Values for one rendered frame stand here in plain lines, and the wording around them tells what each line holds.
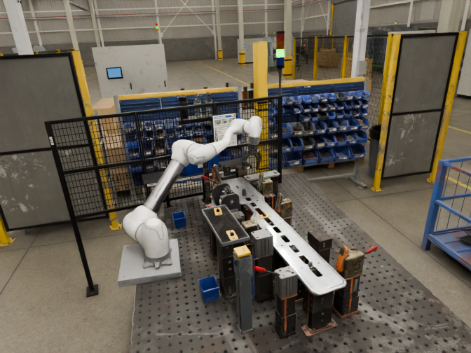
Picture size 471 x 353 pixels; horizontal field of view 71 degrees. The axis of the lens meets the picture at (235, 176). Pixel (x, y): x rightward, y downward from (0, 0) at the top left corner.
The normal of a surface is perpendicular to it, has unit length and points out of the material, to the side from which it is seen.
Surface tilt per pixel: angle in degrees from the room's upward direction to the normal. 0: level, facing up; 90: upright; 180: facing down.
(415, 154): 90
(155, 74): 90
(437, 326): 0
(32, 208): 92
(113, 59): 90
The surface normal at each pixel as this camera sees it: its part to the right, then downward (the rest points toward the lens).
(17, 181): 0.18, 0.36
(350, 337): -0.04, -0.92
